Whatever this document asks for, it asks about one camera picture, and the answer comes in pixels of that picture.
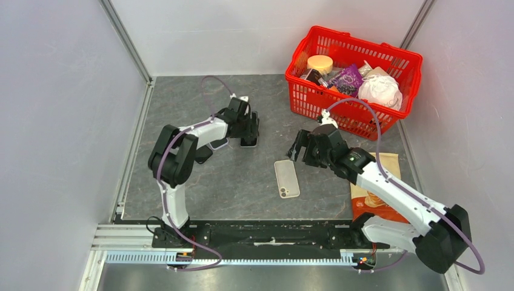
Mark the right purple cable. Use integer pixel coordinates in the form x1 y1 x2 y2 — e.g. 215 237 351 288
319 97 486 276

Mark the black smartphone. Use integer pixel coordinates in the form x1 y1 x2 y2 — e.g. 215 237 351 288
240 138 258 148

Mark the white plastic bag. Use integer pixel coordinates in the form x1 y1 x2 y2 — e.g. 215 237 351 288
358 75 403 111

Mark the cassava chips bag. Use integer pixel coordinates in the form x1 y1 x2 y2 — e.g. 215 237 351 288
350 152 408 223

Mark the aluminium frame rail front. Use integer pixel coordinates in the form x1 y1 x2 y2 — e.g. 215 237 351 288
90 224 456 266

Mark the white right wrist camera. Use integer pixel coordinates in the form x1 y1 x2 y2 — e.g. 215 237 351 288
316 110 338 129

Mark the purple cable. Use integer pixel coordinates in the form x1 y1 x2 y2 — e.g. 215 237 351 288
319 97 486 276
155 75 236 273

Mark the red plastic shopping basket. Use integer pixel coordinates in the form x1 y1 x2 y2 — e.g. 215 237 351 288
285 26 423 140

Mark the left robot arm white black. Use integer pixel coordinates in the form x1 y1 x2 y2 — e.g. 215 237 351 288
148 94 259 248

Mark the lavender phone case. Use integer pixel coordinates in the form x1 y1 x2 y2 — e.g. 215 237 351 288
208 138 229 151

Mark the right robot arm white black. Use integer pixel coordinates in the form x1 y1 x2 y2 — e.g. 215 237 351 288
287 124 476 273

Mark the purple snack packet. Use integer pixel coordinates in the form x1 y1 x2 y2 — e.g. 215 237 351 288
328 64 364 97

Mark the yellow lid jar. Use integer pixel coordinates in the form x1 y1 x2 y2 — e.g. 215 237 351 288
307 55 333 75

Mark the black phone case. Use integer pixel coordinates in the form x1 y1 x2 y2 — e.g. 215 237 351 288
195 145 213 164

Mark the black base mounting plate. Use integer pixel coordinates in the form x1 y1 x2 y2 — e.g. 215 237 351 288
152 219 389 260

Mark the beige phone case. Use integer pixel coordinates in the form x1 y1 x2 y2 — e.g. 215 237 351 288
274 159 301 199

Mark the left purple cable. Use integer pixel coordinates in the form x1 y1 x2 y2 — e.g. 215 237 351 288
155 75 236 273

